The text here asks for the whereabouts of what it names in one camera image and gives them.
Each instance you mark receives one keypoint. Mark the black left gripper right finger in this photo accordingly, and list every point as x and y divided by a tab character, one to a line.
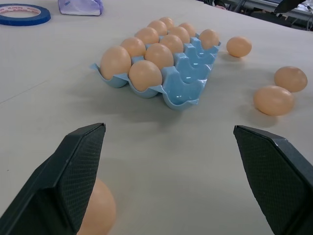
274	176

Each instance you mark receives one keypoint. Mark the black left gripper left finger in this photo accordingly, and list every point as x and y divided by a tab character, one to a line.
63	176

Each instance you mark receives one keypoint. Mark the blue plastic egg tray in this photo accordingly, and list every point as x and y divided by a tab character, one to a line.
181	73

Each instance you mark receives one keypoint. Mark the brown egg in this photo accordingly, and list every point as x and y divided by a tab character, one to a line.
291	78
179	33
115	62
147	35
133	47
100	210
159	55
172	43
238	46
209	38
167	22
187	29
145	76
157	27
273	100

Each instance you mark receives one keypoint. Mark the dark equipment behind table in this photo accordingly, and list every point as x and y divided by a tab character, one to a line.
269	11

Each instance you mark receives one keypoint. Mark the blue tape roll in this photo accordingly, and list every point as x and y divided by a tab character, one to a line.
36	18

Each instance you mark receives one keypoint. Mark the clear plastic bag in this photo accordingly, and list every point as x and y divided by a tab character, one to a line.
80	7

